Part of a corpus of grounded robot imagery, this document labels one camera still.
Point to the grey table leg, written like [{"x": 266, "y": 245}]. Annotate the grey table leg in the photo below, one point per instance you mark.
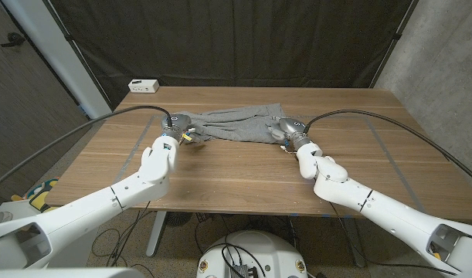
[{"x": 354, "y": 243}]

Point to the black backdrop stand pole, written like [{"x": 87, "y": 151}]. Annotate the black backdrop stand pole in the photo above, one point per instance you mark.
[
  {"x": 396, "y": 36},
  {"x": 68, "y": 38}
]

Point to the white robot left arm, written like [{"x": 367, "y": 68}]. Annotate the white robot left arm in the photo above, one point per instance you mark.
[{"x": 104, "y": 197}]

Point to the black backdrop curtain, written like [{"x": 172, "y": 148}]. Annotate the black backdrop curtain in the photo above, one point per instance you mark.
[{"x": 235, "y": 38}]

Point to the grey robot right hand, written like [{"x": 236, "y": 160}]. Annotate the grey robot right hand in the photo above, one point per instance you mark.
[{"x": 293, "y": 129}]

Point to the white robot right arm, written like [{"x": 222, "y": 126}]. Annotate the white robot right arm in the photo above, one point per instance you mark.
[{"x": 374, "y": 208}]

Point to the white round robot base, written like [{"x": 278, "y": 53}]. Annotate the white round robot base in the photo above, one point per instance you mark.
[{"x": 266, "y": 251}]

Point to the grey cotton shorts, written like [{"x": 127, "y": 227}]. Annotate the grey cotton shorts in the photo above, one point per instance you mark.
[{"x": 235, "y": 123}]

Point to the white table leg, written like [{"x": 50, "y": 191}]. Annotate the white table leg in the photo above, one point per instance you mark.
[{"x": 156, "y": 231}]

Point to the black round fan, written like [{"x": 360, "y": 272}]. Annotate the black round fan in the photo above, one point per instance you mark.
[{"x": 177, "y": 219}]

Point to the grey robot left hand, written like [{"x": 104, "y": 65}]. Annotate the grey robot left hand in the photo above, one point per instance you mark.
[{"x": 177, "y": 125}]

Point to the white door frame post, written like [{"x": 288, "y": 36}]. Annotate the white door frame post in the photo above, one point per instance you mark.
[{"x": 52, "y": 50}]

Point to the grey hub box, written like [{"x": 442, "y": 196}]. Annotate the grey hub box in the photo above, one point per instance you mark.
[{"x": 239, "y": 271}]

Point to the white power strip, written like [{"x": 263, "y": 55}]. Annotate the white power strip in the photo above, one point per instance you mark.
[{"x": 143, "y": 85}]

